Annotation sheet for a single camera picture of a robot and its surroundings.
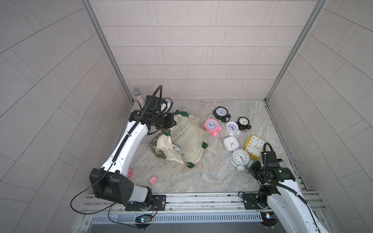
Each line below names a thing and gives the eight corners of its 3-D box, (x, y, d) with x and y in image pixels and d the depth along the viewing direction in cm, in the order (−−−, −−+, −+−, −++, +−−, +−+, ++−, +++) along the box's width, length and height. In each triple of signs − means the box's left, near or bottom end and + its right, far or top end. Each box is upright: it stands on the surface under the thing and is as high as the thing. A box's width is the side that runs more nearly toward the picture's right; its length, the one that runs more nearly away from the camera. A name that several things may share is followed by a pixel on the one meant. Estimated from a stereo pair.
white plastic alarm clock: (227, 136, 97) (228, 134, 95) (225, 123, 104) (225, 121, 102) (239, 136, 97) (240, 134, 95) (236, 123, 104) (237, 121, 102)
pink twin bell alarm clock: (201, 128, 102) (201, 125, 99) (209, 119, 107) (209, 116, 105) (216, 138, 97) (217, 135, 94) (224, 128, 102) (224, 125, 100)
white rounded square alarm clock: (228, 154, 90) (229, 151, 87) (219, 141, 95) (220, 138, 93) (240, 147, 93) (242, 144, 90) (231, 135, 98) (232, 132, 96)
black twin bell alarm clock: (210, 114, 110) (211, 112, 108) (219, 107, 115) (220, 104, 113) (224, 124, 104) (225, 122, 102) (233, 116, 109) (234, 113, 107)
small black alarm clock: (238, 129, 101) (239, 127, 98) (235, 119, 106) (236, 116, 104) (249, 129, 101) (251, 127, 98) (246, 119, 106) (248, 116, 104)
